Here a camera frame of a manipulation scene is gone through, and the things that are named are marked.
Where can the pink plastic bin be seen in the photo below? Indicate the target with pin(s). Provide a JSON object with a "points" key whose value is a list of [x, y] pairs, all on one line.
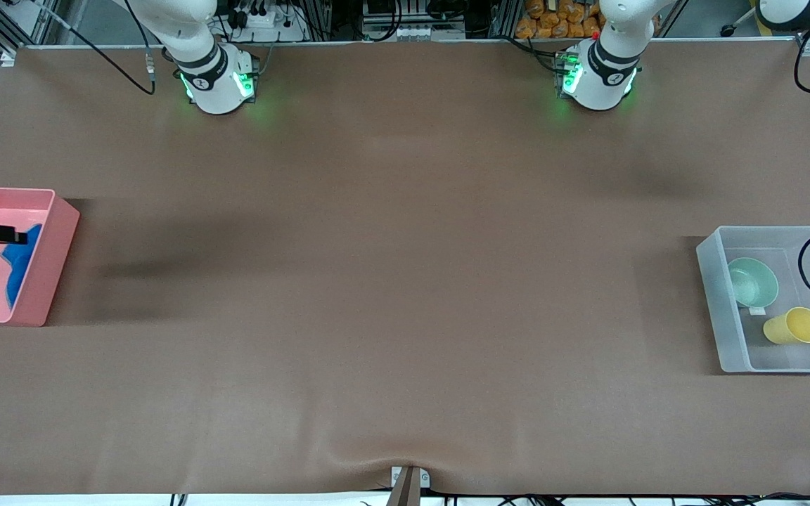
{"points": [[60, 281]]}

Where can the white table clamp bracket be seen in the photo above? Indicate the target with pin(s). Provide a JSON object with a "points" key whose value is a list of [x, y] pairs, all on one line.
{"points": [[425, 479]]}

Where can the white power strip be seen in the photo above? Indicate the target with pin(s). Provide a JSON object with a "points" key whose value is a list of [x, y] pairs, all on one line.
{"points": [[264, 24]]}

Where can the black caster wheel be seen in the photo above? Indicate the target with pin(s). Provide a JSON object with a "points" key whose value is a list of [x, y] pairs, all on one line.
{"points": [[730, 30]]}

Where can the brown camera stand post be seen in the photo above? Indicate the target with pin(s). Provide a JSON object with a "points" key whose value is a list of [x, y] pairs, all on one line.
{"points": [[405, 492]]}

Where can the clear plastic bin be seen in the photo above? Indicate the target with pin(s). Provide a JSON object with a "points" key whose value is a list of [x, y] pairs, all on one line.
{"points": [[735, 351]]}

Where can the yellow cup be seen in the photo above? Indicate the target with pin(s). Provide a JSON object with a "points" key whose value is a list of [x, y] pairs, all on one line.
{"points": [[795, 327]]}

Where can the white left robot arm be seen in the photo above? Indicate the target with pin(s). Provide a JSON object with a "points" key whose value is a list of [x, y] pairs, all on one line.
{"points": [[598, 77]]}

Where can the blue cloth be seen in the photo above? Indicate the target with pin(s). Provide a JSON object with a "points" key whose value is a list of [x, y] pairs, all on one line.
{"points": [[22, 270]]}

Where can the orange packaged goods pile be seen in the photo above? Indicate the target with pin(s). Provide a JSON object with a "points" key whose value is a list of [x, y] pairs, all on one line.
{"points": [[553, 21]]}

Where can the light green bowl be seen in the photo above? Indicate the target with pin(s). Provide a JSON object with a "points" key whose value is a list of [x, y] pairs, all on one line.
{"points": [[753, 282]]}

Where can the aluminium frame post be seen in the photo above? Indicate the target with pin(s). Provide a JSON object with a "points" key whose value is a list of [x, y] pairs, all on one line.
{"points": [[505, 17], [320, 17]]}

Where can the grey electrical terminal unit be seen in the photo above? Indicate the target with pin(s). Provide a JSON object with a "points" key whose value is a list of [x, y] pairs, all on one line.
{"points": [[398, 31]]}

